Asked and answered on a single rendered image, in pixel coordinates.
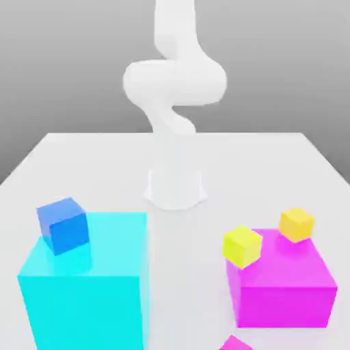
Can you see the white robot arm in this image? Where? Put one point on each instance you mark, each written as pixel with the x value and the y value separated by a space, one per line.
pixel 175 82

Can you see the small yellow cube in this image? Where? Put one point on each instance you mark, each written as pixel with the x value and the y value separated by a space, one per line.
pixel 242 246

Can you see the small blue cube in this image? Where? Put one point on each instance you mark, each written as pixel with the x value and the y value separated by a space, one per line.
pixel 64 227

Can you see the small orange cube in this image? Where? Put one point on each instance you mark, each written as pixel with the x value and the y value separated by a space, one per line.
pixel 296 224

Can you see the small magenta cube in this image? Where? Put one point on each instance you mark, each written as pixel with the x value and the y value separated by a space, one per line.
pixel 234 345

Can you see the large cyan box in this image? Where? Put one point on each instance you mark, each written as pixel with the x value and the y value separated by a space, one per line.
pixel 82 300

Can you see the large magenta box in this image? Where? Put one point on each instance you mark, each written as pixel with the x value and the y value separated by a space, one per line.
pixel 284 295

